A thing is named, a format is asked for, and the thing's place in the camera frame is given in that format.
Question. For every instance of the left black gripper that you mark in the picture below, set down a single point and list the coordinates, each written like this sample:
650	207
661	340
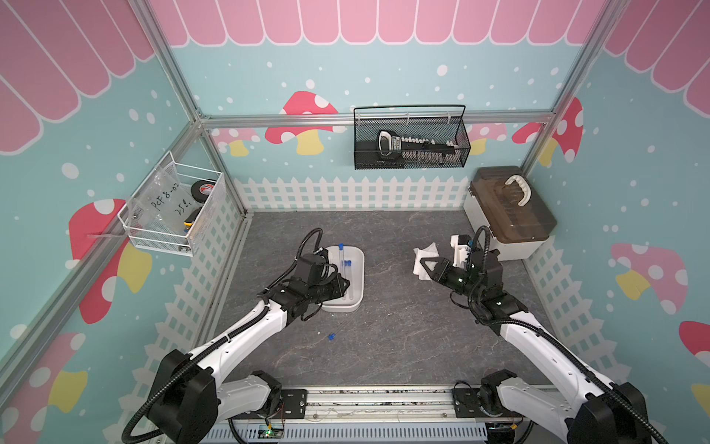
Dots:
337	289

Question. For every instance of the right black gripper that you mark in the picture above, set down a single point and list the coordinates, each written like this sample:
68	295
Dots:
441	268

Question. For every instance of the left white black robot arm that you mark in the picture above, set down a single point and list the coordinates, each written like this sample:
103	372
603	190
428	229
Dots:
190	392

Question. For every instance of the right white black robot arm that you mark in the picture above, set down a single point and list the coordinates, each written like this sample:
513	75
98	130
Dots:
588	407

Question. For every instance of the white plastic tray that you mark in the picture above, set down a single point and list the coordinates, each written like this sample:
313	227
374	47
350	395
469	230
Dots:
356	255

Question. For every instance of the brown lidded storage box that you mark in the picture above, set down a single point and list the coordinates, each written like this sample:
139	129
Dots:
501	199

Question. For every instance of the socket wrench set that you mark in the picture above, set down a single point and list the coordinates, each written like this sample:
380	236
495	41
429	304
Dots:
410	150

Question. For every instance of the black tape roll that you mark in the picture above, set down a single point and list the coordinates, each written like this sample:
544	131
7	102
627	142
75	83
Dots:
201	190

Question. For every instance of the clear plastic label bag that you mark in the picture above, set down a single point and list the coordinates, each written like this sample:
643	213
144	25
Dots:
159	204

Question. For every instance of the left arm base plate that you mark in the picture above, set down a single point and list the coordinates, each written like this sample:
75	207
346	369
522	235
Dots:
291	404

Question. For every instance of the black wire mesh basket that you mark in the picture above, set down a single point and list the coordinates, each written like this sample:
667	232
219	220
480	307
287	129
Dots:
410	136

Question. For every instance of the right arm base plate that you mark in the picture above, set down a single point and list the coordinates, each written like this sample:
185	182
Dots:
467	405

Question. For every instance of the white wire wall basket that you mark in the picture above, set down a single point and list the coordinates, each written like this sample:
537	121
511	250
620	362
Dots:
207	226

